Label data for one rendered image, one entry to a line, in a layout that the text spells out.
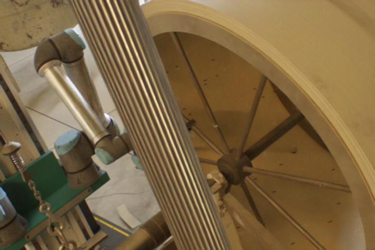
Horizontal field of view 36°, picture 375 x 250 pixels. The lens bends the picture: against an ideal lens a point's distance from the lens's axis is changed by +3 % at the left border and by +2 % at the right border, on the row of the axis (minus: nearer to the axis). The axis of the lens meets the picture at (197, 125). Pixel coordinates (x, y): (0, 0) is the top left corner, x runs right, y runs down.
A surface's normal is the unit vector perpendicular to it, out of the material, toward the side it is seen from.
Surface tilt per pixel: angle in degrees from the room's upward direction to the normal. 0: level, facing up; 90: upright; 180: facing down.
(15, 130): 90
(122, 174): 0
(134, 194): 0
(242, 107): 72
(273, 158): 44
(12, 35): 90
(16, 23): 90
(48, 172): 90
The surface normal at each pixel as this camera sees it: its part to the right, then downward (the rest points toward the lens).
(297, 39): 0.15, -0.53
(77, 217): 0.67, 0.17
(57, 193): -0.30, -0.83
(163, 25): -0.72, 0.52
